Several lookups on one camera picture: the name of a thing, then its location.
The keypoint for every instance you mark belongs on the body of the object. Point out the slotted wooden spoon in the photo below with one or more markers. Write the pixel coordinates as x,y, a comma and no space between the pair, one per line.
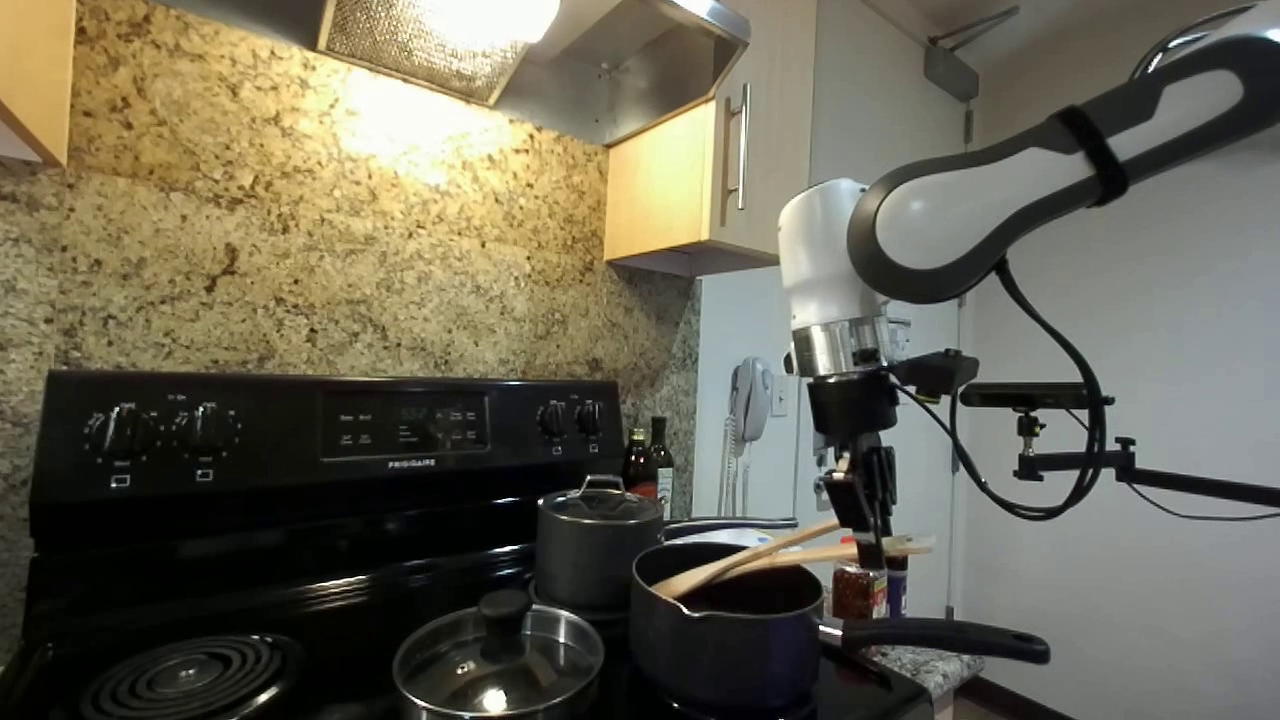
778,553

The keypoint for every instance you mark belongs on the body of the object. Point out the plain wooden spoon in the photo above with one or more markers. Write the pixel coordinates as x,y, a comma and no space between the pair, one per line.
889,548

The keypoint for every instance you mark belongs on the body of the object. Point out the wooden upper cabinet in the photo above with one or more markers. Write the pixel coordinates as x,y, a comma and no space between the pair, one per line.
703,189

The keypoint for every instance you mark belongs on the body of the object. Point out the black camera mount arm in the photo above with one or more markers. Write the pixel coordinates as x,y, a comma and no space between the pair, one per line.
1035,464

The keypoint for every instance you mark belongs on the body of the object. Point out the black saucepan with long handle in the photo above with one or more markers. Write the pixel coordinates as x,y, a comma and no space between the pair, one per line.
753,647

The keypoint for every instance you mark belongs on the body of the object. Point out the dark sauce bottle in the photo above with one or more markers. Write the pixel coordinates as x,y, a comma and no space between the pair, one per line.
638,464

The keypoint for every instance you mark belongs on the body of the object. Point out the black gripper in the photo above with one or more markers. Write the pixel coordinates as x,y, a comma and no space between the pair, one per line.
852,409

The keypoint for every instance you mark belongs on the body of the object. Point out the black electric stove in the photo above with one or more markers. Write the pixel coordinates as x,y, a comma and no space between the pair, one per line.
338,514

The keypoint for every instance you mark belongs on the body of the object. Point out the grey stockpot with lid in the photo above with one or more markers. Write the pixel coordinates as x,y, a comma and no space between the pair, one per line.
591,536

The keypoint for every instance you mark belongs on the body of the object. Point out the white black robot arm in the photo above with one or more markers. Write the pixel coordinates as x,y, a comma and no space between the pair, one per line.
935,230

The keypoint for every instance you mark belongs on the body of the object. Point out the steel range hood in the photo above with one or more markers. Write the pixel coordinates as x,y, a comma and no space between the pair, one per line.
598,69

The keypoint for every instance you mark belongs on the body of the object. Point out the dark wine bottle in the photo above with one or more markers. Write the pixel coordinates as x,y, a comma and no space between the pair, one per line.
662,464

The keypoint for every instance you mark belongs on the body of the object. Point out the wooden cabinet left corner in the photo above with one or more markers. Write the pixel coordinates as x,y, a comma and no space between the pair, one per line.
39,77

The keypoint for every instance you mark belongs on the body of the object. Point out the coil burner element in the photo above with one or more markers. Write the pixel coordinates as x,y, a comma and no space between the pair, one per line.
208,679

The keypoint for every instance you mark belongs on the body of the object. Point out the glass lid with black knob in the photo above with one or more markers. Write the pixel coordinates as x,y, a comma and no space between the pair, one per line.
507,659

